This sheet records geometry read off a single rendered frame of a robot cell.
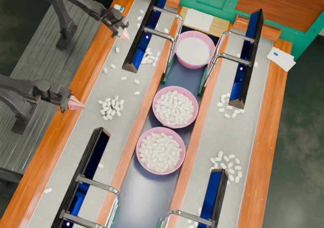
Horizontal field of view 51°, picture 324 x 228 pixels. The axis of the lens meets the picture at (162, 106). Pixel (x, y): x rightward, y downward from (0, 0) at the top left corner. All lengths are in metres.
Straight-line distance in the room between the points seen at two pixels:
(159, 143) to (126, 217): 0.42
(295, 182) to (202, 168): 1.19
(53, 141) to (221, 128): 0.93
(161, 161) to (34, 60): 1.01
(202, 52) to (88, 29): 0.76
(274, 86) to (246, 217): 0.83
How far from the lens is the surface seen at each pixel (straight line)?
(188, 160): 1.87
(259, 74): 2.27
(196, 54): 2.22
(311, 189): 2.98
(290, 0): 2.25
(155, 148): 1.89
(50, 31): 2.37
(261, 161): 1.99
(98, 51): 2.13
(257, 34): 1.96
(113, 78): 2.06
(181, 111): 2.00
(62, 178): 1.85
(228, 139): 2.00
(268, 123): 2.10
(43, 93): 1.58
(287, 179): 2.91
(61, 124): 1.92
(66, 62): 2.22
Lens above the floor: 2.52
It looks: 63 degrees down
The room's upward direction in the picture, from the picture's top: 16 degrees clockwise
